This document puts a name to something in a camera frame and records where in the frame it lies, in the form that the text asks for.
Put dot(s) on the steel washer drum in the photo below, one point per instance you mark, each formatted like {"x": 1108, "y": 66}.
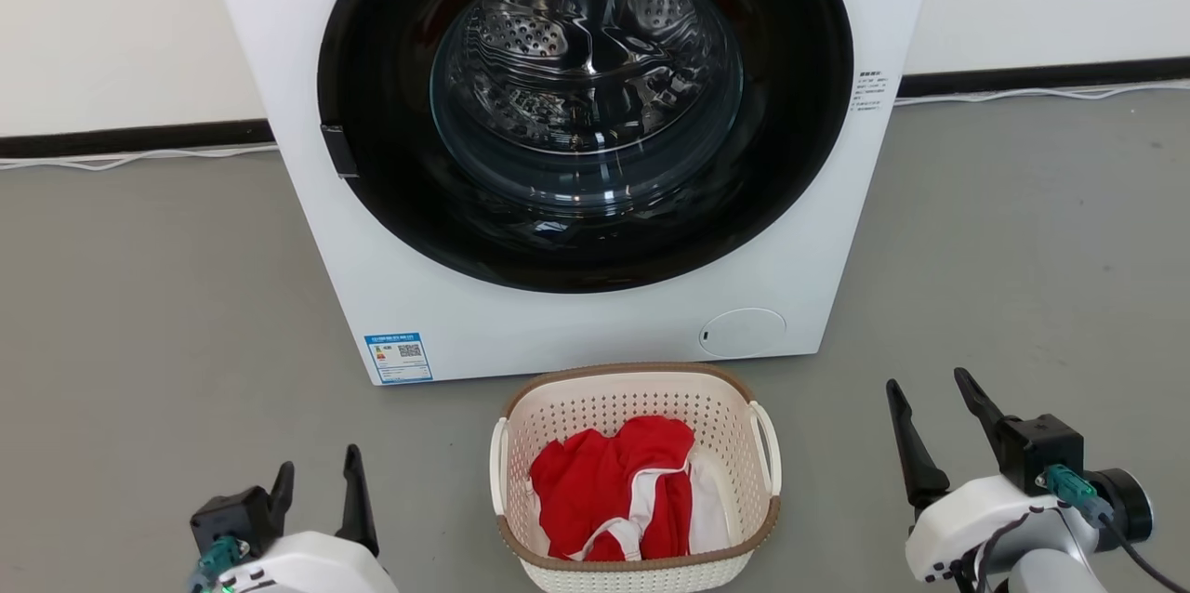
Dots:
{"x": 521, "y": 35}

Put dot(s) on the black round washer door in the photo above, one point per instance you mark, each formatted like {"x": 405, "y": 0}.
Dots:
{"x": 799, "y": 128}

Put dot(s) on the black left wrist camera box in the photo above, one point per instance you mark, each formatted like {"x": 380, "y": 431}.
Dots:
{"x": 232, "y": 519}

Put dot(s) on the blue energy label sticker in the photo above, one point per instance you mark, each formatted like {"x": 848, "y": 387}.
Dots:
{"x": 398, "y": 358}

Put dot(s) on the cream perforated laundry basket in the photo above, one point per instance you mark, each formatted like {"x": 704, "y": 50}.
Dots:
{"x": 632, "y": 393}

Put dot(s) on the round white filter cover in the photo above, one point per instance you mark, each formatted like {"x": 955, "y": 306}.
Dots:
{"x": 744, "y": 333}

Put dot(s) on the red garment with white trim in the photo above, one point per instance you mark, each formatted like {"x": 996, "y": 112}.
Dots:
{"x": 595, "y": 486}

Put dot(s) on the black baseboard strip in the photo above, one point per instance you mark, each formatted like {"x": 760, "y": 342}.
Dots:
{"x": 130, "y": 138}
{"x": 1041, "y": 75}

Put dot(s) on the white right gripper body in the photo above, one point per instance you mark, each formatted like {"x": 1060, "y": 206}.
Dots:
{"x": 976, "y": 519}

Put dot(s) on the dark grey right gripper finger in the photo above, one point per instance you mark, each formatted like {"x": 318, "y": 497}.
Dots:
{"x": 981, "y": 407}
{"x": 916, "y": 458}

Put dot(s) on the white front-load washing machine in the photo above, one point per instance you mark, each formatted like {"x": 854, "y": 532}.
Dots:
{"x": 558, "y": 333}

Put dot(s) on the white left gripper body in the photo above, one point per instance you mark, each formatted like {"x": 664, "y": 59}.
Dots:
{"x": 311, "y": 570}

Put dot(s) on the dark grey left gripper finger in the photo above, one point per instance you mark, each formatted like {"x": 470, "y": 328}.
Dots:
{"x": 284, "y": 491}
{"x": 356, "y": 505}

